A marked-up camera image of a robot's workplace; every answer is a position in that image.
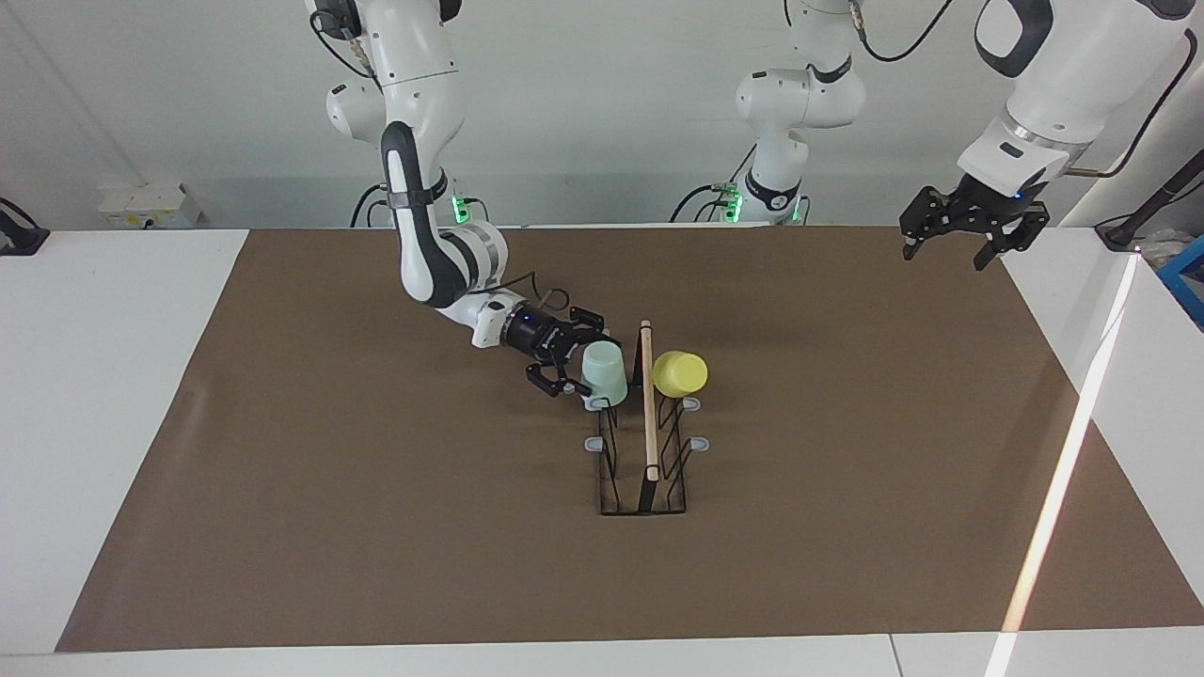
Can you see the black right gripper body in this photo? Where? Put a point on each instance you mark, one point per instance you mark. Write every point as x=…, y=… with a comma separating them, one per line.
x=538, y=336

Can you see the yellow plastic cup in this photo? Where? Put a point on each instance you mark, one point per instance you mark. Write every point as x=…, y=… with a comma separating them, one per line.
x=679, y=373

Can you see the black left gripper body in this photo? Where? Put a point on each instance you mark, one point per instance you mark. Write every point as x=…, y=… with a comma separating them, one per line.
x=988, y=209

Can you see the white crumpled bag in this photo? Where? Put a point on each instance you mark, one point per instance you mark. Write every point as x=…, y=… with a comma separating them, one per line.
x=1162, y=249

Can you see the brown paper table mat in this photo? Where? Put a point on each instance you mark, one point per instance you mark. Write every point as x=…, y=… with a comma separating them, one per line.
x=376, y=527

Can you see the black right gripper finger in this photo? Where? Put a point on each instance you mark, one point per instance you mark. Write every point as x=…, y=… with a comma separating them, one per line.
x=550, y=381
x=588, y=324

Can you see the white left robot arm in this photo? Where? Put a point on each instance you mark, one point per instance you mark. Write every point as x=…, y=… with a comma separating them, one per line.
x=1063, y=85

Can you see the black clamp stand with pole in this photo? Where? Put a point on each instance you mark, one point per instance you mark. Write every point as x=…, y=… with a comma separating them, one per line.
x=1157, y=199

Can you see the blue box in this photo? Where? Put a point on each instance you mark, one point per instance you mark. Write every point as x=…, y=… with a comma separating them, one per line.
x=1187, y=277

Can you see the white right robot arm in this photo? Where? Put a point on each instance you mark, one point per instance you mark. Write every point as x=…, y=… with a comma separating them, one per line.
x=414, y=113

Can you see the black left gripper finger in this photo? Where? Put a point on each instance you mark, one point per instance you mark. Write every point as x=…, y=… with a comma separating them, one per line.
x=917, y=218
x=1021, y=233

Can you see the pale green plastic cup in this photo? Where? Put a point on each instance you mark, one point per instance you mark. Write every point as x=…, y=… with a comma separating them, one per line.
x=604, y=374

